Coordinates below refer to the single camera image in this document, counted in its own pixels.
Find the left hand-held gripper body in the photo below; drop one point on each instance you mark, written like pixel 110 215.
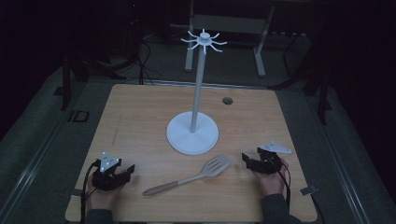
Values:
pixel 107 179

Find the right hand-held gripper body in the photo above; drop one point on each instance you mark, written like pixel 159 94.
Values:
pixel 269 160

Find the grey slotted spatula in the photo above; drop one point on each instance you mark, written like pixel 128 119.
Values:
pixel 199 175

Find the white utensil rack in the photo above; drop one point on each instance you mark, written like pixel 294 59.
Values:
pixel 193 133

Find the person's left hand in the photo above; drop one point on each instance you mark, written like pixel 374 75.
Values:
pixel 102 197

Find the person's right hand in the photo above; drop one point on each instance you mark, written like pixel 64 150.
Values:
pixel 272 183

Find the grey tape strip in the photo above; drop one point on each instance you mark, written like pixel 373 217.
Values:
pixel 308 190

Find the dark metal stand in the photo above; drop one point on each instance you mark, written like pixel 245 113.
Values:
pixel 322 93
pixel 66 81

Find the black tripod stand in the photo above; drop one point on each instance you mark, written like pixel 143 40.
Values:
pixel 137 46

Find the white metal table frame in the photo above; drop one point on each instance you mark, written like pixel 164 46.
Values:
pixel 230 25

